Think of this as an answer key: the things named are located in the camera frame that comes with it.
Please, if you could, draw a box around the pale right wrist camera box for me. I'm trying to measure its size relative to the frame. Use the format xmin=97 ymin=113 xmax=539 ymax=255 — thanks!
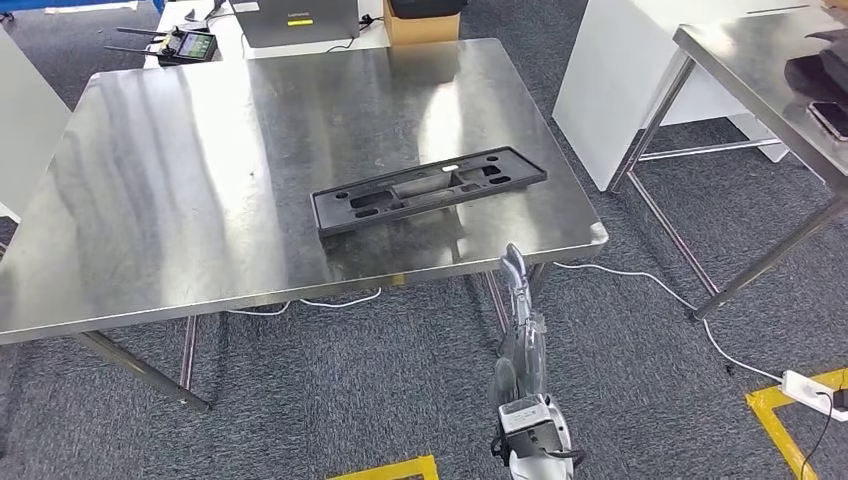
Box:
xmin=498 ymin=395 xmax=555 ymax=439

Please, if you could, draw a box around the steel workbench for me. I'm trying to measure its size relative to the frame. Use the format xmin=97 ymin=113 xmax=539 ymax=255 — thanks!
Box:
xmin=0 ymin=37 xmax=609 ymax=415
xmin=606 ymin=6 xmax=848 ymax=324

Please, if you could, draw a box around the black desk cable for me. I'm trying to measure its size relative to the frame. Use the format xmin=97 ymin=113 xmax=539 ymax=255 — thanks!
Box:
xmin=325 ymin=16 xmax=379 ymax=54

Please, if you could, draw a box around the white partition panel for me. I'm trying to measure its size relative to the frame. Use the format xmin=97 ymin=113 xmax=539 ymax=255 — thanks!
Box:
xmin=553 ymin=0 xmax=829 ymax=193
xmin=0 ymin=26 xmax=72 ymax=223

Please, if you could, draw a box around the white floor cable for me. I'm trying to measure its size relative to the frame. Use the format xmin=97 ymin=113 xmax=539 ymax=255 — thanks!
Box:
xmin=225 ymin=261 xmax=786 ymax=384

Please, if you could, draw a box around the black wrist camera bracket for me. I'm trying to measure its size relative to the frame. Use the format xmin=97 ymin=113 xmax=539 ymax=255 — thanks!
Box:
xmin=491 ymin=423 xmax=566 ymax=466

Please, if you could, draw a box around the white power strip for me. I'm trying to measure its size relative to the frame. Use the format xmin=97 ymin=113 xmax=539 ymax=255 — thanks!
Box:
xmin=780 ymin=369 xmax=848 ymax=423

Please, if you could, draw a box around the black remote controller with screen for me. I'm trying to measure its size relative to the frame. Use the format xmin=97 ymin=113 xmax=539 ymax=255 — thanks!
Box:
xmin=103 ymin=26 xmax=219 ymax=66

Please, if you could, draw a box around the white desk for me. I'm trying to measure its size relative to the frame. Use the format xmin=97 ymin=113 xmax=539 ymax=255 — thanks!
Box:
xmin=143 ymin=0 xmax=391 ymax=69

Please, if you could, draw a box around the black carrying case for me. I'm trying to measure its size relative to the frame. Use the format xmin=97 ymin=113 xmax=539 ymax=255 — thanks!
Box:
xmin=387 ymin=0 xmax=468 ymax=20

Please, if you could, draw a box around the black plastic panel part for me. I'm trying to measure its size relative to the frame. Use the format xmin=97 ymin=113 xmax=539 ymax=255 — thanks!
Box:
xmin=309 ymin=145 xmax=549 ymax=240

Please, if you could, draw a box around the cardboard box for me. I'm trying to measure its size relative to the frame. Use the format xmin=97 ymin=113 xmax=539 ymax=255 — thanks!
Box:
xmin=382 ymin=0 xmax=462 ymax=46

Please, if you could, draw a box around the dark item on workbench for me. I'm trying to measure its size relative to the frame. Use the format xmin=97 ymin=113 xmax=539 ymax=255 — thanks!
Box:
xmin=784 ymin=29 xmax=848 ymax=107

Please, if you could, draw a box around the grey laptop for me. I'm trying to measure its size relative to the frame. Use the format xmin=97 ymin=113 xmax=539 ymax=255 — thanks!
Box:
xmin=228 ymin=0 xmax=361 ymax=49

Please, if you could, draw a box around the yellow floor tape square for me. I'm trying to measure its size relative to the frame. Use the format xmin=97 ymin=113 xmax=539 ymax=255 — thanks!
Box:
xmin=745 ymin=367 xmax=848 ymax=480
xmin=324 ymin=455 xmax=440 ymax=480

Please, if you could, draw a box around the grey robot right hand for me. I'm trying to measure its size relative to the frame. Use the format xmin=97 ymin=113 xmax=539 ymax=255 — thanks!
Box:
xmin=490 ymin=243 xmax=550 ymax=407

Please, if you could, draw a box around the black power strip cable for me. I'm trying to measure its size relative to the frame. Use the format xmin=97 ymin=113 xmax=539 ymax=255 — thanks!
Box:
xmin=798 ymin=390 xmax=837 ymax=480

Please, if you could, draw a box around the phone with pale case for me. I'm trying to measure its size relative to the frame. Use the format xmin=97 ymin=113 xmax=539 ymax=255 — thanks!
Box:
xmin=806 ymin=100 xmax=848 ymax=143

